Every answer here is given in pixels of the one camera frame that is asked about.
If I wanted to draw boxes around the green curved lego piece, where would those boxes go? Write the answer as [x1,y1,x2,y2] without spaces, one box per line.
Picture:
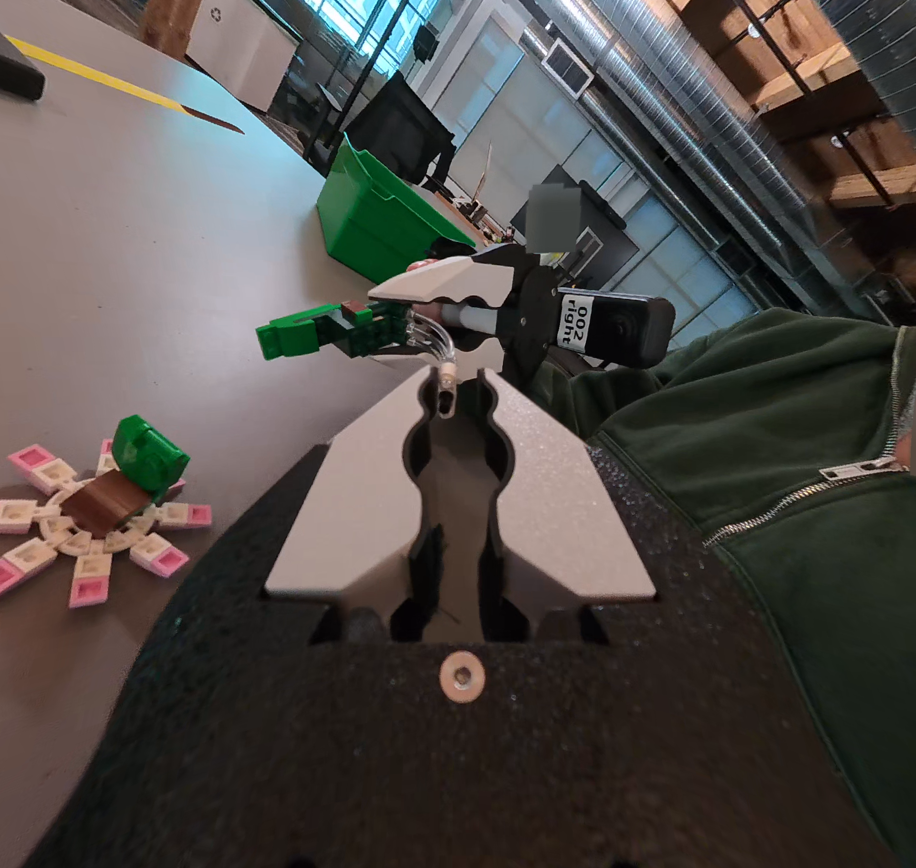
[112,414,191,505]

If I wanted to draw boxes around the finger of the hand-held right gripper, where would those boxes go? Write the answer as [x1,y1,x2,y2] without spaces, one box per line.
[368,244,532,309]
[368,324,505,371]

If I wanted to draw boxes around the large silver ventilation duct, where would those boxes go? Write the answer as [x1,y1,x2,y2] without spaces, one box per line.
[779,0,916,132]

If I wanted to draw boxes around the green plastic bin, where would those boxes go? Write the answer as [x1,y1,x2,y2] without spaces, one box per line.
[316,134,478,286]

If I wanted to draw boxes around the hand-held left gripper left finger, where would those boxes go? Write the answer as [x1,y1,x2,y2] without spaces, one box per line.
[265,367,434,609]

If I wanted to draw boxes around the pink white lego flower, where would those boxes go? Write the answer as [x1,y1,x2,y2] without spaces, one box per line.
[0,439,213,609]

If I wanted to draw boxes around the green zip jacket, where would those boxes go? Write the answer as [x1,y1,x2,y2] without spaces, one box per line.
[572,306,916,868]

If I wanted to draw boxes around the black office chair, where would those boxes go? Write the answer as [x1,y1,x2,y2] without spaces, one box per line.
[342,71,458,190]

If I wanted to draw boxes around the yellow tape strip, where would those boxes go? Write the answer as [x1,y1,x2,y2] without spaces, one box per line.
[6,35,246,136]

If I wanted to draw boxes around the black flat box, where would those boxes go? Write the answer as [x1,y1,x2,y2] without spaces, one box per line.
[0,34,46,102]

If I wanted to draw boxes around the black monitor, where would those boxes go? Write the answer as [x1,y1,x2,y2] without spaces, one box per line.
[510,179,641,291]

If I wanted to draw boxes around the white recycling cabinet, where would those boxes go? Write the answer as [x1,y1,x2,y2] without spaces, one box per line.
[186,0,301,115]

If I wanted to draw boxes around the person's right forearm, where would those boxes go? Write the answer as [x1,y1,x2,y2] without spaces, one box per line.
[530,353,688,443]

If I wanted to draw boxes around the white vent grille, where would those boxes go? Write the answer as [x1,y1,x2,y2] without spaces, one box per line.
[541,38,595,100]

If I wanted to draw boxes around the green lego stem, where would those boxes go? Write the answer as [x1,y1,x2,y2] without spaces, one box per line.
[256,298,460,419]

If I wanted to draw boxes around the wooden post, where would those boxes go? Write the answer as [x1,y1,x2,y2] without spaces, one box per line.
[139,0,220,62]

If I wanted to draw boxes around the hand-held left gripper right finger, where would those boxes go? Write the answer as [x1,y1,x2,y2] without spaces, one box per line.
[477,367,658,616]

